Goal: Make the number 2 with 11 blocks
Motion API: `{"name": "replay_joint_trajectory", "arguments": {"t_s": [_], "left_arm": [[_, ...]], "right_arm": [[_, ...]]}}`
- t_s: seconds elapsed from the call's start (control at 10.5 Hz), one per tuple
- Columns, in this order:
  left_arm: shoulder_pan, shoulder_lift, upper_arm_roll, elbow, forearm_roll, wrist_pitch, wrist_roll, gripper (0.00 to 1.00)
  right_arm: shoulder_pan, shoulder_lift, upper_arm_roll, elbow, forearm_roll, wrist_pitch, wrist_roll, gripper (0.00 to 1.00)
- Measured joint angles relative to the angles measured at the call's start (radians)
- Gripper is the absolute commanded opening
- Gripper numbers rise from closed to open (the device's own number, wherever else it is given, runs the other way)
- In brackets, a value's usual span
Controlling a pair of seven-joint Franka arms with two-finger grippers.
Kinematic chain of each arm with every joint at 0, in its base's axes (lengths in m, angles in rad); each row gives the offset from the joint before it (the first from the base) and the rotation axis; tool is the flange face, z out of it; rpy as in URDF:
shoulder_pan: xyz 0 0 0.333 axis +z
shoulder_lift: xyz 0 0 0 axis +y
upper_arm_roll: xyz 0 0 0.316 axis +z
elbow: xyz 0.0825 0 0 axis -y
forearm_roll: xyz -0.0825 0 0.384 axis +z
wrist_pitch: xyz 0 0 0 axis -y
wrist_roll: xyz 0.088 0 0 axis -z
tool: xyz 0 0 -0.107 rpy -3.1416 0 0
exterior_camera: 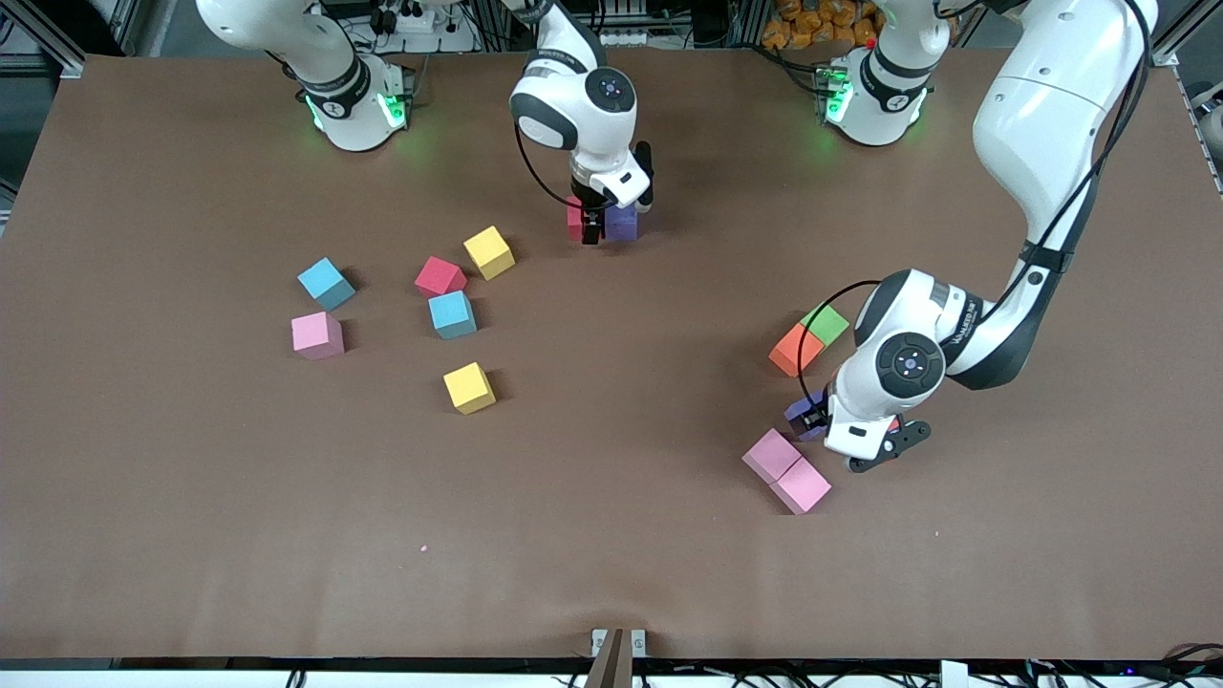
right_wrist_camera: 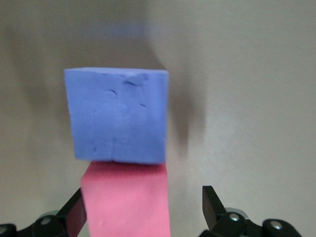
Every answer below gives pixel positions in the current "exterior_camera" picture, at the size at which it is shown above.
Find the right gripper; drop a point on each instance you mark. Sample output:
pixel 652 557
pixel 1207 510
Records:
pixel 591 219

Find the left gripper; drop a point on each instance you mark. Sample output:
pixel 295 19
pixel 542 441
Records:
pixel 815 418

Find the purple foam cube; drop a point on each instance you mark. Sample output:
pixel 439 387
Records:
pixel 795 413
pixel 623 225

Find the red foam cube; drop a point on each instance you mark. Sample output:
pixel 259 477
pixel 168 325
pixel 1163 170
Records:
pixel 573 220
pixel 439 277

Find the pink foam cube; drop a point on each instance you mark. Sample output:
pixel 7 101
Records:
pixel 317 335
pixel 772 455
pixel 801 485

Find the blue foam cube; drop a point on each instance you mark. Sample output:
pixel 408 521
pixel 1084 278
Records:
pixel 452 314
pixel 326 284

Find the yellow foam cube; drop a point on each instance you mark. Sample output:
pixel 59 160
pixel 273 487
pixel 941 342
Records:
pixel 469 387
pixel 489 252

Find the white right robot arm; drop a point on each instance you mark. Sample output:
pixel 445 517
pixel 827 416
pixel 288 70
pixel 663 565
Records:
pixel 564 115

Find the orange foam cube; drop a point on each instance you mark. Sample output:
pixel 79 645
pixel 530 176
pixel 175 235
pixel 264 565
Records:
pixel 796 350

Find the green foam cube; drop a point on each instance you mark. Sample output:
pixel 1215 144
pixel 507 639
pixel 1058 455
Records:
pixel 825 323

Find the brown table cover sheet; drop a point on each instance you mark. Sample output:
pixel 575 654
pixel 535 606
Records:
pixel 611 478

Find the bag of oranges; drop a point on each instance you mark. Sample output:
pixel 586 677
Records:
pixel 812 24

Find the small metal bracket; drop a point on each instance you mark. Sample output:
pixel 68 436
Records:
pixel 600 638

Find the brown camera pole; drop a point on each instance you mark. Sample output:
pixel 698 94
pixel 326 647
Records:
pixel 611 669

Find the metal table edge rail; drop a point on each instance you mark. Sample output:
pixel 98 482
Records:
pixel 1202 134

